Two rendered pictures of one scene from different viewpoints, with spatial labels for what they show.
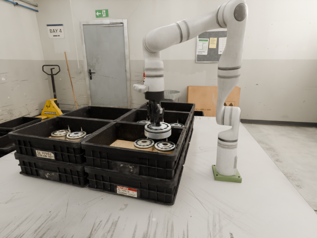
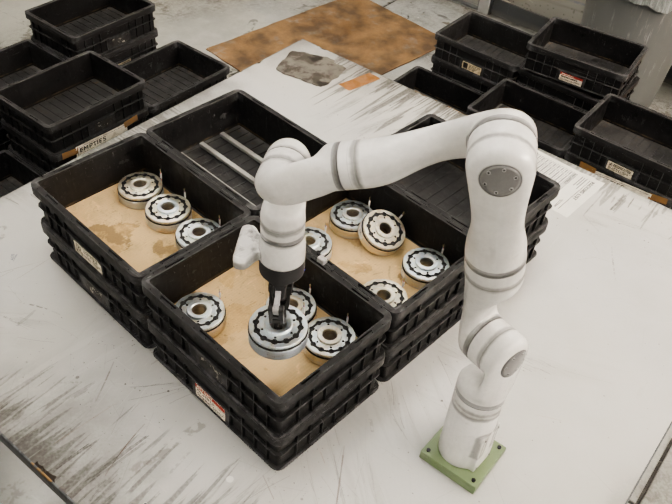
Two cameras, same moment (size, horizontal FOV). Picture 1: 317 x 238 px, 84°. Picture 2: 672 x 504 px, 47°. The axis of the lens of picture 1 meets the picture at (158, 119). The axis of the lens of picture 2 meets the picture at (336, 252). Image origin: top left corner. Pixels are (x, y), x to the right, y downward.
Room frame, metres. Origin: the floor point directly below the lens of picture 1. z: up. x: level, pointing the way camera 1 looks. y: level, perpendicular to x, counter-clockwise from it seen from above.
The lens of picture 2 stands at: (-0.10, -0.43, 2.00)
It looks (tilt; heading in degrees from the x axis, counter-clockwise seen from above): 43 degrees down; 25
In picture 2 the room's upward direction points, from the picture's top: 5 degrees clockwise
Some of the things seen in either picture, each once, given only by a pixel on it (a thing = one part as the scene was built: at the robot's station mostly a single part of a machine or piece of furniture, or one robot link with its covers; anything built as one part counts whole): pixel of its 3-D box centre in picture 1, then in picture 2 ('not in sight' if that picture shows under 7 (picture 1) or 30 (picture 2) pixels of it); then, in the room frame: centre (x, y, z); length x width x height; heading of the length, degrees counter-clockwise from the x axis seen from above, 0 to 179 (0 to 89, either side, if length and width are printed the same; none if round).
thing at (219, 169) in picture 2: (100, 121); (246, 165); (1.14, 0.40, 0.87); 0.40 x 0.30 x 0.11; 74
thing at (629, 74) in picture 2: not in sight; (571, 95); (2.81, -0.09, 0.37); 0.42 x 0.34 x 0.46; 80
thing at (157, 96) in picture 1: (154, 100); (281, 273); (0.67, 0.02, 1.10); 0.08 x 0.08 x 0.09
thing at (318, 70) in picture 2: not in sight; (309, 66); (1.88, 0.63, 0.71); 0.22 x 0.19 x 0.01; 80
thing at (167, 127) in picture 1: (157, 126); (278, 325); (0.65, 0.00, 1.01); 0.10 x 0.10 x 0.01
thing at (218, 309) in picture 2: not in sight; (199, 311); (0.70, 0.22, 0.86); 0.10 x 0.10 x 0.01
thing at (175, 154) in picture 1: (138, 137); (265, 302); (0.75, 0.09, 0.92); 0.40 x 0.30 x 0.02; 74
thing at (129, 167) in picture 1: (138, 147); (265, 320); (0.75, 0.09, 0.87); 0.40 x 0.30 x 0.11; 74
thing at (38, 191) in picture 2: (66, 128); (140, 201); (0.86, 0.48, 0.92); 0.40 x 0.30 x 0.02; 74
